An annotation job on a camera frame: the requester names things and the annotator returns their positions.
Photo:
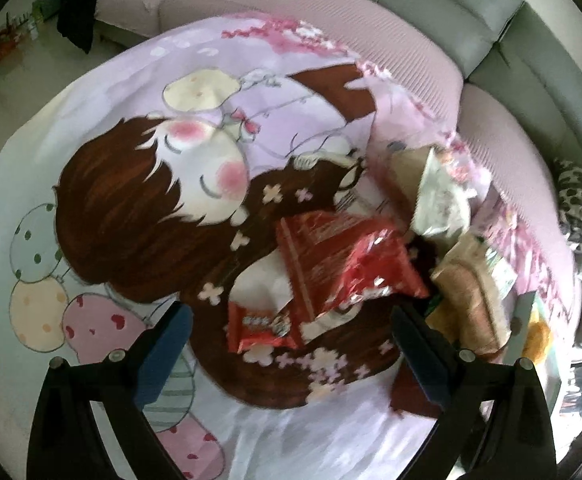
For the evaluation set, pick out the white paper packet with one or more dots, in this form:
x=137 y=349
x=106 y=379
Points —
x=263 y=282

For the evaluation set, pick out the tan orange packet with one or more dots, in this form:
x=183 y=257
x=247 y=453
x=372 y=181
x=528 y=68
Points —
x=471 y=300

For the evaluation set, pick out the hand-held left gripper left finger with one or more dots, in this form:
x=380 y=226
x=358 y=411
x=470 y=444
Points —
x=168 y=355

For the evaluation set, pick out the small green white packet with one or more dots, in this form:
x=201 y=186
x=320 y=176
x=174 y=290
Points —
x=502 y=270

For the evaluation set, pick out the printed cartoon blanket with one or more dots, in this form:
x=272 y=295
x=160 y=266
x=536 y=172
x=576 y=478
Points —
x=171 y=85

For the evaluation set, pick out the blurred colourful objects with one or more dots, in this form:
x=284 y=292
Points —
x=6 y=37

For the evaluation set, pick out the grey sofa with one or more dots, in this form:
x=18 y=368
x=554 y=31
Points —
x=446 y=15

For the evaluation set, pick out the tan snack box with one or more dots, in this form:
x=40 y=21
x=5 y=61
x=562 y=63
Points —
x=401 y=170

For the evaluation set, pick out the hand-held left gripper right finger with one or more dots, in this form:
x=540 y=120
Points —
x=421 y=360

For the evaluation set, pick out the large red snack packet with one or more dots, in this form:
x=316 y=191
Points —
x=321 y=260

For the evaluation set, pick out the orange jelly cup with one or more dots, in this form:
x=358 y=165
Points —
x=538 y=342

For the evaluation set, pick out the dark cloth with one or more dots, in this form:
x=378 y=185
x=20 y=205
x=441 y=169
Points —
x=76 y=25

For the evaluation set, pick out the small red snack packet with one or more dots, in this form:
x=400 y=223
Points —
x=256 y=330

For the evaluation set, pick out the green rimmed white tray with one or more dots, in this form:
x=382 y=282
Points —
x=527 y=310

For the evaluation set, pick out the white snack packet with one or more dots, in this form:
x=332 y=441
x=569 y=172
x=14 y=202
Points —
x=441 y=200

